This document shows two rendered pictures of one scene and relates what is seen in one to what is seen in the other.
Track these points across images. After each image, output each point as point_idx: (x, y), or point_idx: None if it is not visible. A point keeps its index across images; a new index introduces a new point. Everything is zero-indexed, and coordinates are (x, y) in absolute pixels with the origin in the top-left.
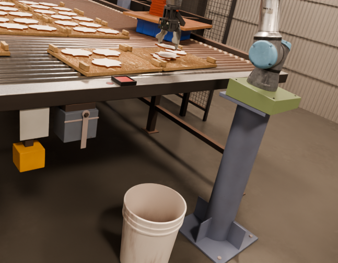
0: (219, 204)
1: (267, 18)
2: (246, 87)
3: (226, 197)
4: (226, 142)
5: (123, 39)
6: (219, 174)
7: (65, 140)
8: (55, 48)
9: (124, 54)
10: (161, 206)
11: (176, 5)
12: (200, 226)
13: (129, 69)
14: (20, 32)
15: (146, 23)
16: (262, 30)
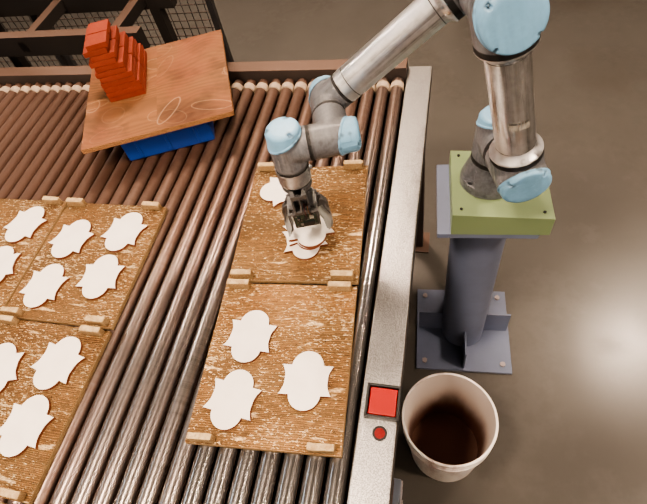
0: (472, 320)
1: (522, 135)
2: (492, 218)
3: (481, 309)
4: (455, 263)
5: (165, 223)
6: (459, 296)
7: None
8: (210, 440)
9: (262, 301)
10: (429, 391)
11: (309, 180)
12: (466, 356)
13: (344, 356)
14: (63, 430)
15: (142, 140)
16: (515, 154)
